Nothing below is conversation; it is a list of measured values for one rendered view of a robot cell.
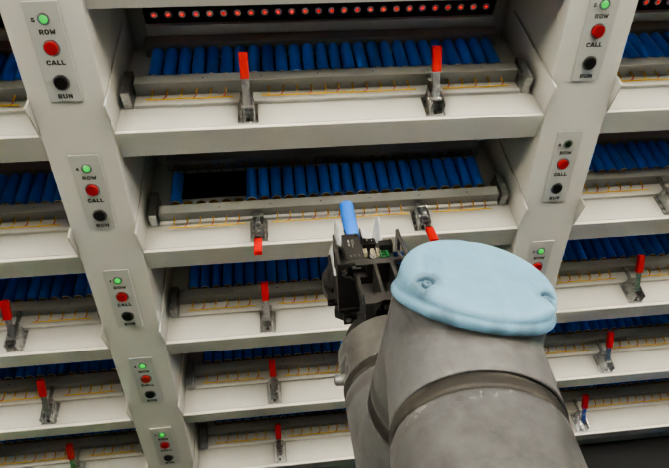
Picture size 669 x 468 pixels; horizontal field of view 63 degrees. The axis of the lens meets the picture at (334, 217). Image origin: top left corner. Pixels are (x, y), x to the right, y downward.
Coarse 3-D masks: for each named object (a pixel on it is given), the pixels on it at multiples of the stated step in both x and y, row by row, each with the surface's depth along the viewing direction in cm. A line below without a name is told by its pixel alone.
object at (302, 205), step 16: (400, 192) 91; (416, 192) 91; (432, 192) 91; (448, 192) 91; (464, 192) 91; (480, 192) 91; (496, 192) 91; (160, 208) 87; (176, 208) 87; (192, 208) 87; (208, 208) 87; (224, 208) 87; (240, 208) 87; (256, 208) 88; (272, 208) 88; (288, 208) 88; (304, 208) 89; (320, 208) 89; (336, 208) 90; (368, 208) 91; (400, 208) 90; (480, 208) 91; (224, 224) 87
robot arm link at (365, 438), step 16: (368, 368) 42; (352, 384) 43; (368, 384) 41; (352, 400) 42; (352, 416) 41; (368, 416) 36; (352, 432) 41; (368, 432) 36; (368, 448) 37; (384, 448) 35; (368, 464) 37; (384, 464) 35
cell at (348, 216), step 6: (342, 204) 71; (348, 204) 70; (342, 210) 70; (348, 210) 70; (342, 216) 70; (348, 216) 69; (354, 216) 69; (342, 222) 69; (348, 222) 68; (354, 222) 68; (348, 228) 68; (354, 228) 68
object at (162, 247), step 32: (384, 160) 98; (480, 160) 99; (160, 192) 92; (512, 192) 91; (192, 224) 88; (288, 224) 89; (320, 224) 89; (384, 224) 89; (448, 224) 90; (480, 224) 90; (512, 224) 90; (160, 256) 86; (192, 256) 86; (224, 256) 87; (256, 256) 88; (288, 256) 89; (320, 256) 90
